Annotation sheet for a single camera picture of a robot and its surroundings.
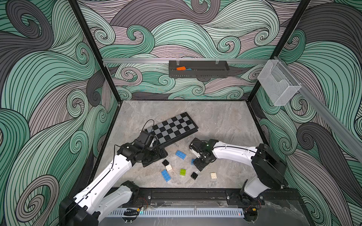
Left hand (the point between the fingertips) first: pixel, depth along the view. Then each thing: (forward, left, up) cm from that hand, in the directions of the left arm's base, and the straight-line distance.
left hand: (162, 156), depth 75 cm
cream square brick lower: (-7, -29, -12) cm, 32 cm away
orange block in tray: (+52, -11, +21) cm, 57 cm away
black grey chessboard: (+24, -5, -10) cm, 26 cm away
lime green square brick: (-4, -12, -13) cm, 18 cm away
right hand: (+1, -24, -13) cm, 27 cm away
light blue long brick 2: (-7, -2, -12) cm, 14 cm away
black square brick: (+1, -1, -12) cm, 12 cm away
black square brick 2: (-7, -18, -12) cm, 23 cm away
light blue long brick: (+6, -10, -12) cm, 17 cm away
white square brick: (-2, -3, -13) cm, 13 cm away
